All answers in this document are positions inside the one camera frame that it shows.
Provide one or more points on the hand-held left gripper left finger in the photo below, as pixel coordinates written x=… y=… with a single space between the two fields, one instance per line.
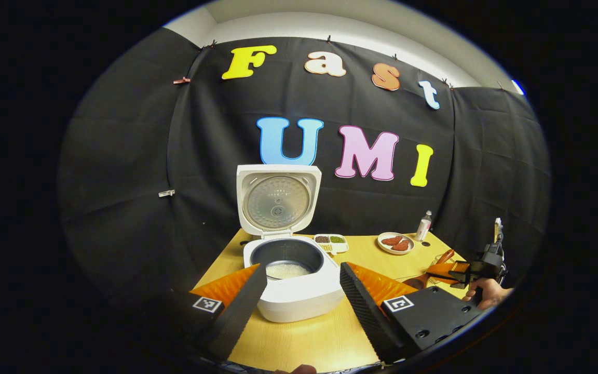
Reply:
x=236 y=317

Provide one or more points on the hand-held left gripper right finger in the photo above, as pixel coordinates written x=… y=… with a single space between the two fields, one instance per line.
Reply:
x=366 y=317

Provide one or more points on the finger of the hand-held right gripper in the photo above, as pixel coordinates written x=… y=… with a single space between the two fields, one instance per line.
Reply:
x=449 y=278
x=454 y=266

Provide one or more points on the white rice cooker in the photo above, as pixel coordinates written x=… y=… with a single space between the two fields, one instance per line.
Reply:
x=299 y=306

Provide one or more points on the white rice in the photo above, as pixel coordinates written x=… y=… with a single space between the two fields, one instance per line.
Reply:
x=288 y=271

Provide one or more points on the small pink label bottle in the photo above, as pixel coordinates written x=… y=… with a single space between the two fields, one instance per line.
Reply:
x=423 y=228

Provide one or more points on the red meat piece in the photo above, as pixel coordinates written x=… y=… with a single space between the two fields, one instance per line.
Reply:
x=402 y=245
x=391 y=240

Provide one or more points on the white round plate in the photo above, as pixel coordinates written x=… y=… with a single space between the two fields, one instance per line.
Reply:
x=384 y=248

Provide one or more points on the white divided bean dish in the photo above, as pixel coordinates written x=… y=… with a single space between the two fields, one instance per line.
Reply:
x=330 y=246

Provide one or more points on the silver backdrop clip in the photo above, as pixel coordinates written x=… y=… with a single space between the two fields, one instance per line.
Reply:
x=166 y=193

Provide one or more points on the black backdrop cloth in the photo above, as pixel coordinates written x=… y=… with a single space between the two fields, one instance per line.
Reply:
x=216 y=156

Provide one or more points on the ceiling light strip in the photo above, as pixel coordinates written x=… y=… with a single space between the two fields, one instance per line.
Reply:
x=518 y=87

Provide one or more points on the copper backdrop clip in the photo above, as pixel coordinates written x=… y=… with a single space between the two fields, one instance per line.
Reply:
x=181 y=80

